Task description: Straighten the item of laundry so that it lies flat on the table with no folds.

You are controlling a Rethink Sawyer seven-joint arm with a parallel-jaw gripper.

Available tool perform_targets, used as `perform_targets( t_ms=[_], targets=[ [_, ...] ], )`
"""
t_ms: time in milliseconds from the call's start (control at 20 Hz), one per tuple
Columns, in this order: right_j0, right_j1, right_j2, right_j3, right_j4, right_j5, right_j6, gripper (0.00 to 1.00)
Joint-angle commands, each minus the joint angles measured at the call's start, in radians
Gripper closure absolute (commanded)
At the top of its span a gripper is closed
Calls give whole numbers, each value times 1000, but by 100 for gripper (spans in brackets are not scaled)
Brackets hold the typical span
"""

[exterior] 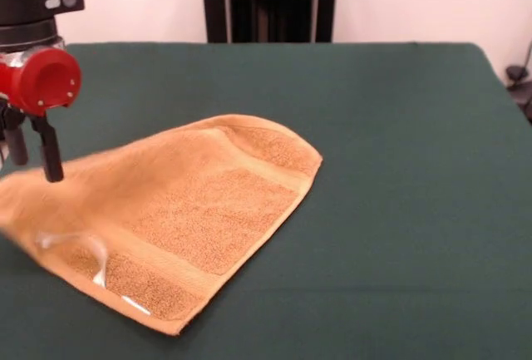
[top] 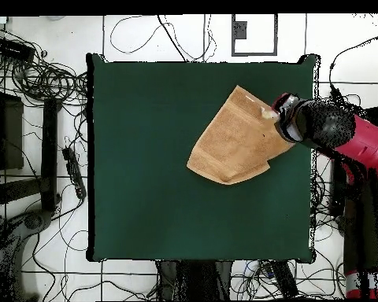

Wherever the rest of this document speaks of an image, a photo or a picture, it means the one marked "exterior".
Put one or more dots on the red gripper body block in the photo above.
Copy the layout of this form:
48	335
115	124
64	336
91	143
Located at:
45	79

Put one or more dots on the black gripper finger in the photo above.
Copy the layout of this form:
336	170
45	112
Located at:
16	144
50	152

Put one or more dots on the tan terry towel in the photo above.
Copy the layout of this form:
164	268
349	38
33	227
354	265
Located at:
187	218

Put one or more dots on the dark green table cloth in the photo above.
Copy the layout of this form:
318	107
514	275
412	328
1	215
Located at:
395	231

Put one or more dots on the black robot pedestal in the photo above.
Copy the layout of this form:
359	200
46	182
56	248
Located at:
270	2

